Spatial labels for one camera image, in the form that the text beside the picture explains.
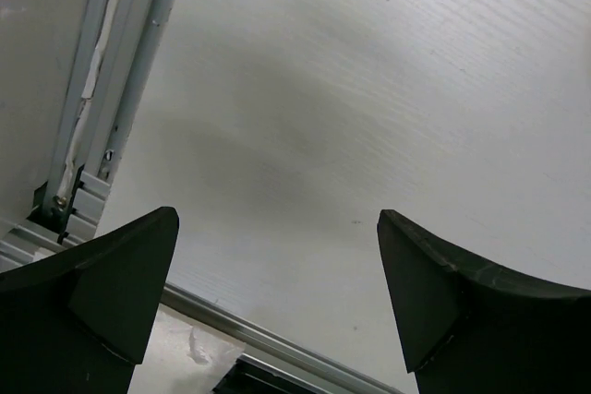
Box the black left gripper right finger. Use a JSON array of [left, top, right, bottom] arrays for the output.
[[377, 209, 590, 393]]

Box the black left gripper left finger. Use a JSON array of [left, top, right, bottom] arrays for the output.
[[1, 207, 179, 393]]

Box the aluminium front rail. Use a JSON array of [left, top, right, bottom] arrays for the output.
[[162, 282, 399, 394]]

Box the aluminium frame rail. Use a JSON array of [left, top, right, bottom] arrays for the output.
[[14, 0, 175, 251]]

